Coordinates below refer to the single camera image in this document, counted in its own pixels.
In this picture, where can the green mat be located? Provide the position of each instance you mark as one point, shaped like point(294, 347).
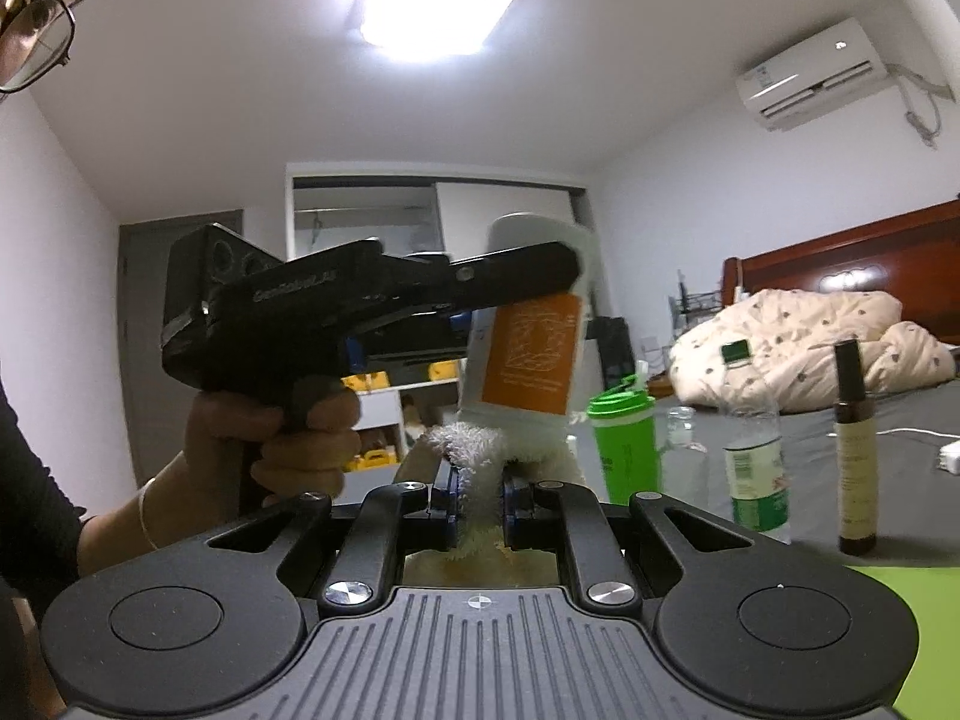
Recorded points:
point(930, 615)

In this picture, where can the grey door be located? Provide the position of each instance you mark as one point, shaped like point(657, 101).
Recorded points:
point(142, 300)

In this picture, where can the white yellow-trimmed cloth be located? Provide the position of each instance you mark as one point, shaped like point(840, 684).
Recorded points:
point(480, 465)

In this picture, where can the white pill bottle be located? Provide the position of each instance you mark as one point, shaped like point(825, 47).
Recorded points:
point(532, 352)

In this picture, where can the person's left forearm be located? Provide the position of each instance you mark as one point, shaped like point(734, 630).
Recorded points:
point(45, 480)

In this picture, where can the green lidded cup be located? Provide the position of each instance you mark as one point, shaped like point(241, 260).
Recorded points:
point(622, 450)

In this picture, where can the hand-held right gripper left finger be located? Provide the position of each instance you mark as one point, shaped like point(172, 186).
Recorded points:
point(448, 502)

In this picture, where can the dark-rimmed eyeglasses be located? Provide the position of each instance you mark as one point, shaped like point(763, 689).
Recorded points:
point(37, 45)

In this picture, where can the wooden bed headboard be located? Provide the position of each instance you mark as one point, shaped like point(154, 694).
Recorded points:
point(900, 240)

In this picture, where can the yellow box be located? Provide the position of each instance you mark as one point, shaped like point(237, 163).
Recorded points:
point(375, 459)
point(442, 370)
point(371, 380)

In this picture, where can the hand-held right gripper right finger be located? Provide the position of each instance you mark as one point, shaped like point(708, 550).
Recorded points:
point(514, 510)

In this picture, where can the white charger adapter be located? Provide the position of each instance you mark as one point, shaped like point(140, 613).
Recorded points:
point(952, 459)

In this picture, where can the clear glass bottle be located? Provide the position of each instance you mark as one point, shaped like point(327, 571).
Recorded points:
point(682, 465)

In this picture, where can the cream patterned duvet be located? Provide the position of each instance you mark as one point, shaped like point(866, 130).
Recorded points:
point(810, 345)

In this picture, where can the square ceiling lamp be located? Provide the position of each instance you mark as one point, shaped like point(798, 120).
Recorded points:
point(442, 0)

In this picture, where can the person's left hand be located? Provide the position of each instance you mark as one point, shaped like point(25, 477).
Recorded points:
point(307, 435)

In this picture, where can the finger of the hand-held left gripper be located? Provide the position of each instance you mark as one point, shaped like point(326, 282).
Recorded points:
point(517, 270)
point(416, 345)

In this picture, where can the plastic water bottle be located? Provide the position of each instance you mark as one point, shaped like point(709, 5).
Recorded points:
point(757, 480)

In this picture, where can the person's head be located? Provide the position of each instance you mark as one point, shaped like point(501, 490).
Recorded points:
point(7, 11)

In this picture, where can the brown spray bottle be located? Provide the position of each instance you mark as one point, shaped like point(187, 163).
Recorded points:
point(856, 465)

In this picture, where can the white grey wardrobe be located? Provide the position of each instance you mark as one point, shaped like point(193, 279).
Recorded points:
point(510, 199)

